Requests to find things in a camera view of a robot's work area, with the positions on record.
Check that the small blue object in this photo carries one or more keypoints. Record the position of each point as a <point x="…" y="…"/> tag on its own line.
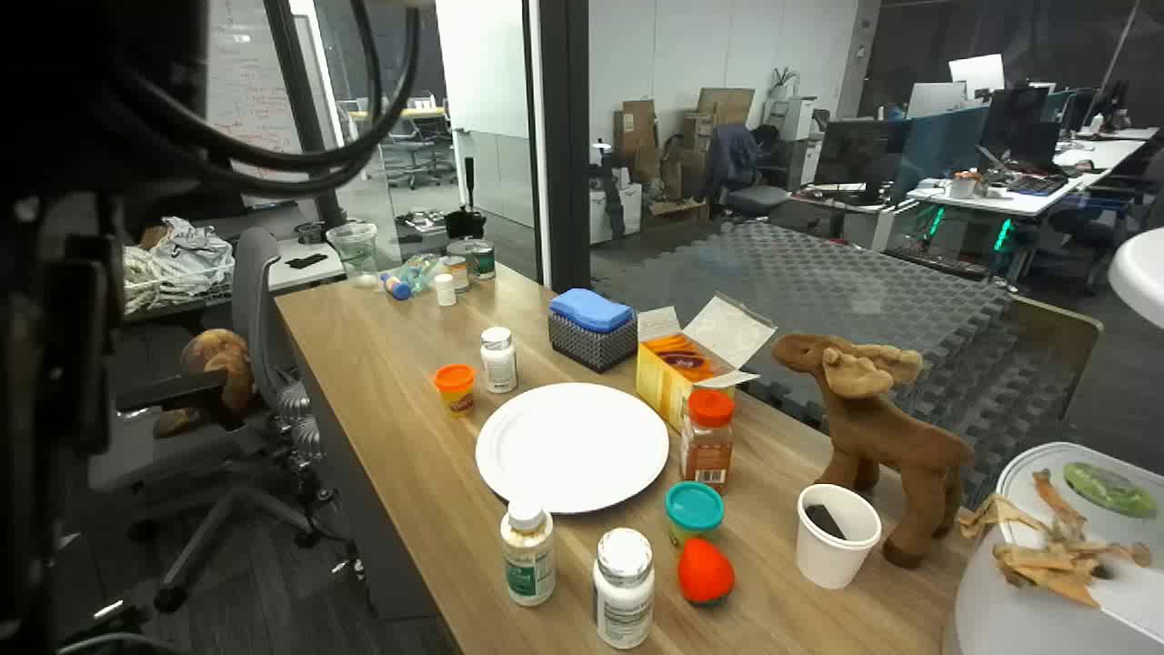
<point x="397" y="290"/>

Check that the open yellow cardboard box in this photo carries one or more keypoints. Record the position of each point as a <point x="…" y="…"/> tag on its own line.
<point x="665" y="370"/>

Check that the small white jar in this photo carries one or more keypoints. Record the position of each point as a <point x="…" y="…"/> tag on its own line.
<point x="445" y="290"/>

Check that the white round table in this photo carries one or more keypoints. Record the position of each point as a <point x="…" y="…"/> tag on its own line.
<point x="1147" y="275"/>

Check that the white office desk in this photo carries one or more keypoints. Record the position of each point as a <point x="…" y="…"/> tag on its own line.
<point x="1030" y="194"/>

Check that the large white pill bottle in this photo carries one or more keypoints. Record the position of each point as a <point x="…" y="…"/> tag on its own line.
<point x="624" y="594"/>

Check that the grey office chair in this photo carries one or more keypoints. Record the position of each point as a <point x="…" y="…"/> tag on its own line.
<point x="257" y="303"/>

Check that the clear plastic container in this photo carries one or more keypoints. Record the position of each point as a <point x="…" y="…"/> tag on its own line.
<point x="353" y="242"/>

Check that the dark tin can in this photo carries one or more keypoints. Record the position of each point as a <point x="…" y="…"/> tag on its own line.
<point x="482" y="259"/>

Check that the white paper cup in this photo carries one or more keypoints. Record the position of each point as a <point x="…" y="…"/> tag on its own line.
<point x="834" y="549"/>

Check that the black stand pole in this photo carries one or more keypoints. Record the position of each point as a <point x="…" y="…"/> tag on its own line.
<point x="303" y="120"/>

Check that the blue desk divider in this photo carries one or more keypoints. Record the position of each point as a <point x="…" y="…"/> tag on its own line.
<point x="941" y="147"/>

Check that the red round object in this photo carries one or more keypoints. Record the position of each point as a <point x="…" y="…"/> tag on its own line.
<point x="704" y="571"/>

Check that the pile of wood pieces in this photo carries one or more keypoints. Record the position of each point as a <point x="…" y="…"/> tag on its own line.
<point x="1040" y="564"/>

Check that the spice bottle with orange lid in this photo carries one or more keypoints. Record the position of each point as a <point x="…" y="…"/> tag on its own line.
<point x="708" y="441"/>

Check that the white round tub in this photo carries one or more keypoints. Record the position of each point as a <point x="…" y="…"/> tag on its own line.
<point x="1030" y="620"/>

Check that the blue sponge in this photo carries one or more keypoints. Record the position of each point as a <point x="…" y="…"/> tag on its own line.
<point x="589" y="312"/>

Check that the green disc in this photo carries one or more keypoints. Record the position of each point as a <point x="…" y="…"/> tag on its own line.
<point x="1110" y="487"/>

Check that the white flat tray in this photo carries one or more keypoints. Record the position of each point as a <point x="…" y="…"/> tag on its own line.
<point x="303" y="263"/>

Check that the white paper plate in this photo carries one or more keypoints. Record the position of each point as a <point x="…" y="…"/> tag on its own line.
<point x="573" y="444"/>

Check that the brown cardboard box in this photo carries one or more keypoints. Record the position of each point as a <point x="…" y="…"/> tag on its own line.
<point x="724" y="105"/>
<point x="633" y="131"/>

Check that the white bottle with green label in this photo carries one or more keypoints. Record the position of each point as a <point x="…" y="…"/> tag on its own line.
<point x="528" y="564"/>

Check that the grey foam floor mat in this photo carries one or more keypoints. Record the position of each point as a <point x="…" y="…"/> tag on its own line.
<point x="823" y="292"/>

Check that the small white pill bottle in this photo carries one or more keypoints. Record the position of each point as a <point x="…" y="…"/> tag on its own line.
<point x="494" y="360"/>

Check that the grey rectangular box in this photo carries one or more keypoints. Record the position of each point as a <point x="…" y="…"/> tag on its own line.
<point x="588" y="352"/>

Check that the brown moose plush toy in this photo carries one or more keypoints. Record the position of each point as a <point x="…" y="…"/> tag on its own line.
<point x="897" y="450"/>

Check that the black computer monitor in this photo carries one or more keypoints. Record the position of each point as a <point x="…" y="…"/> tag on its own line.
<point x="856" y="150"/>

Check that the tub with teal lid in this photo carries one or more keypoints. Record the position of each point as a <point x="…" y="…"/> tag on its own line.
<point x="694" y="508"/>

